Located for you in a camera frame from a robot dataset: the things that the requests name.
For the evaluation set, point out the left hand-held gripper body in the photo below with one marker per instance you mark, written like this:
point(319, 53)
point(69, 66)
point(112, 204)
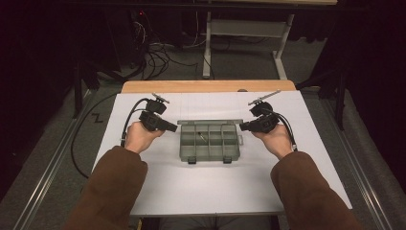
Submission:
point(153, 119)

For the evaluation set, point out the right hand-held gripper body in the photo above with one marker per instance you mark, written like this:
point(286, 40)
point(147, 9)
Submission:
point(266, 123)

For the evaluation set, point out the smoky clear compartment box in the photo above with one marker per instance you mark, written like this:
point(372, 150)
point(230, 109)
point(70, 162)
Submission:
point(209, 143)

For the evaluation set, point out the person's right hand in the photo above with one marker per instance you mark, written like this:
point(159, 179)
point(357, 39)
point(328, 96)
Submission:
point(276, 140)

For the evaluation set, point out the person's left hand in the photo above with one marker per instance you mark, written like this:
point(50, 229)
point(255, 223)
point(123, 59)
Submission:
point(140, 139)

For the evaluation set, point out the wooden table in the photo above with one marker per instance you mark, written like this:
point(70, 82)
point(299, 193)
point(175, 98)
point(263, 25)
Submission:
point(207, 86)

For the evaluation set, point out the black metal stand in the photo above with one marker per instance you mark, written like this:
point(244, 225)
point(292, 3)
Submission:
point(340, 96)
point(78, 89)

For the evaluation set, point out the white metal desk frame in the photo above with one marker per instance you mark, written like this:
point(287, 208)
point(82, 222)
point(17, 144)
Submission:
point(245, 28)

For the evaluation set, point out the aluminium floor rail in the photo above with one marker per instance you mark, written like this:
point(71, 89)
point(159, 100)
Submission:
point(48, 166)
point(357, 166)

